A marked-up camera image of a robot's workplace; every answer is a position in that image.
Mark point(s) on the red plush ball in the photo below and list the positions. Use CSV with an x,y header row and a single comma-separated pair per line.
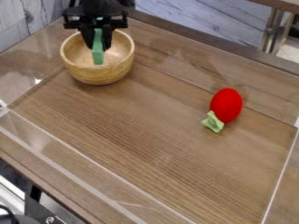
x,y
226,104

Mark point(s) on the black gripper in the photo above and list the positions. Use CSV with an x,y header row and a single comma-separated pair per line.
x,y
91,14

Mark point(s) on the black table frame leg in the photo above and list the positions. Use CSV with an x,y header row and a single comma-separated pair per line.
x,y
35,210

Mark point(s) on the metal table leg background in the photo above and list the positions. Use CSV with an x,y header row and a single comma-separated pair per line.
x,y
277,30

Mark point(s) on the small green plastic piece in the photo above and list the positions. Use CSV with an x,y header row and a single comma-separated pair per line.
x,y
213,122

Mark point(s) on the green rectangular stick block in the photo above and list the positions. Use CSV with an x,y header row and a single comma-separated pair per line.
x,y
98,49

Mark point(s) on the clear acrylic tray wall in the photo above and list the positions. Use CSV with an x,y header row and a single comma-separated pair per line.
x,y
121,151

